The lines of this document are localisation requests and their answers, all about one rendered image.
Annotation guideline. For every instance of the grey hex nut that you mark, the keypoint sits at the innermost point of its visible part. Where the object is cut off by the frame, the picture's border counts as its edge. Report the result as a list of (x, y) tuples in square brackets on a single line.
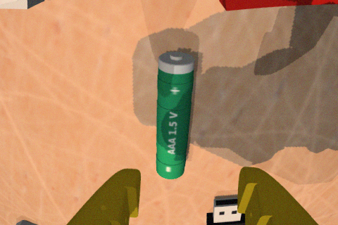
[(24, 223)]

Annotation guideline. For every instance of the green aaa battery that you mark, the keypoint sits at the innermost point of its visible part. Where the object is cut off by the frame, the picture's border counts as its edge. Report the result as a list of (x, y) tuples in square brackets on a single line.
[(175, 81)]

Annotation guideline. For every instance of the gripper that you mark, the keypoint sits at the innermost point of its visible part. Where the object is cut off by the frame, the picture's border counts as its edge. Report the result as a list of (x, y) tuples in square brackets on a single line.
[(262, 199)]

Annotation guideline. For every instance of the black usb flash drive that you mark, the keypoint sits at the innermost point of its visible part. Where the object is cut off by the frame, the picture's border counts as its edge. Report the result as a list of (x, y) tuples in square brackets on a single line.
[(225, 213)]

